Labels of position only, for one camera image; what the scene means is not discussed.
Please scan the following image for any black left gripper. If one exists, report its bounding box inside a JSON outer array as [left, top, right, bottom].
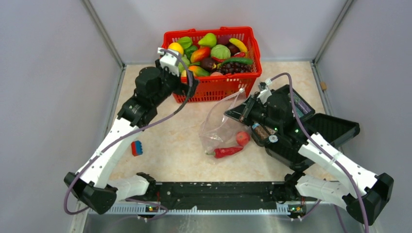
[[153, 59, 200, 106]]

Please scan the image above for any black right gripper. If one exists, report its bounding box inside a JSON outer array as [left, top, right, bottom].
[[224, 95, 281, 132]]

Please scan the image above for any red apple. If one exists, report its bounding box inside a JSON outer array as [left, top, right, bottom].
[[236, 131, 251, 147]]

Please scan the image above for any yellow apple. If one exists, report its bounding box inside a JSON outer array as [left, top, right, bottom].
[[168, 42, 184, 55]]

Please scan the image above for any clear zip top bag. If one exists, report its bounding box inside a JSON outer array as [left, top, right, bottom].
[[199, 88, 251, 163]]

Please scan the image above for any red chili pepper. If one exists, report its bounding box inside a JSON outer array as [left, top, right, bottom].
[[206, 146, 243, 159]]

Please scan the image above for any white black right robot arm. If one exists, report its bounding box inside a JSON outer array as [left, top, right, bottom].
[[225, 92, 394, 226]]

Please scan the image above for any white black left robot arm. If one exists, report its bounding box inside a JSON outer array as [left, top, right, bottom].
[[64, 67, 199, 215]]

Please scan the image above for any green cabbage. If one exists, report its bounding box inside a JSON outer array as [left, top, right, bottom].
[[178, 55, 190, 73]]

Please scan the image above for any black open tool case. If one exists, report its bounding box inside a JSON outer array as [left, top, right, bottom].
[[249, 84, 361, 172]]

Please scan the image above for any red plastic shopping basket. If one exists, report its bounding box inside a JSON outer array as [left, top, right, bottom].
[[162, 26, 262, 102]]

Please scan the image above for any orange green mango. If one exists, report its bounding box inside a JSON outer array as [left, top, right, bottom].
[[190, 47, 211, 63]]

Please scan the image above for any dark purple grape bunch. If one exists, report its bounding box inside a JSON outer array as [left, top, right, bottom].
[[216, 62, 252, 75]]

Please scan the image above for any green cucumber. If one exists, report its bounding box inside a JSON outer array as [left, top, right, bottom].
[[221, 57, 254, 66]]

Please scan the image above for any green pear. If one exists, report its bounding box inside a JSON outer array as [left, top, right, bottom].
[[198, 33, 217, 48]]

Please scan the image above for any yellow banana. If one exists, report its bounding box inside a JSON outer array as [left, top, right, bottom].
[[227, 38, 248, 54]]

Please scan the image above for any red blue toy block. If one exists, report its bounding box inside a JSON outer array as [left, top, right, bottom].
[[131, 140, 143, 157]]

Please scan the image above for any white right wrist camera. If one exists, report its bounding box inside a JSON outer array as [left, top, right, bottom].
[[257, 78, 272, 104]]

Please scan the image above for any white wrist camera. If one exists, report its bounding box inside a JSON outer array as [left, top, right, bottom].
[[257, 78, 272, 104], [157, 48, 181, 77]]

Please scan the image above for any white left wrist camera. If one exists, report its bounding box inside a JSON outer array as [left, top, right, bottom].
[[157, 48, 181, 77]]

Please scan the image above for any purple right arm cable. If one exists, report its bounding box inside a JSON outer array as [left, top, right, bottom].
[[269, 72, 370, 233]]

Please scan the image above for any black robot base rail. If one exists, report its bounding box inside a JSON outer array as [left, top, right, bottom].
[[132, 182, 315, 218]]

